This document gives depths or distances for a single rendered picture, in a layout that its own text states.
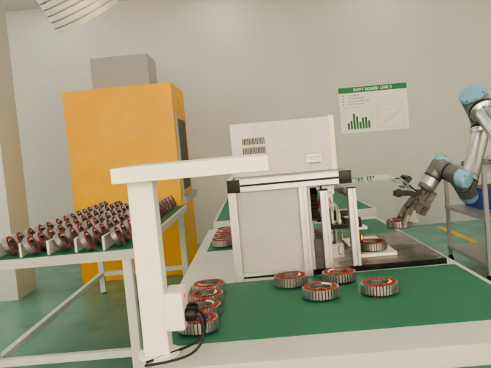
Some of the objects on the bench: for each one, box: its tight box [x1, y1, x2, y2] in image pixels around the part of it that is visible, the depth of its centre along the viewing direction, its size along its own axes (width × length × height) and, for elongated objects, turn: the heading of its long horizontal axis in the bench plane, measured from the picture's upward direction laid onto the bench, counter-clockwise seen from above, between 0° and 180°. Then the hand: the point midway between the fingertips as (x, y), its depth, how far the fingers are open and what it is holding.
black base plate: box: [313, 231, 447, 275], centre depth 234 cm, size 47×64×2 cm
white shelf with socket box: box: [110, 153, 269, 367], centre depth 144 cm, size 35×37×46 cm
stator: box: [322, 267, 356, 284], centre depth 190 cm, size 11×11×4 cm
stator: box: [360, 238, 388, 252], centre depth 222 cm, size 11×11×4 cm
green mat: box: [172, 264, 491, 346], centre depth 170 cm, size 94×61×1 cm
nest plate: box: [361, 245, 397, 258], centre depth 222 cm, size 15×15×1 cm
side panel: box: [228, 187, 313, 283], centre depth 202 cm, size 28×3×32 cm
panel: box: [306, 186, 316, 269], centre depth 234 cm, size 1×66×30 cm
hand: (397, 223), depth 246 cm, fingers closed on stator, 13 cm apart
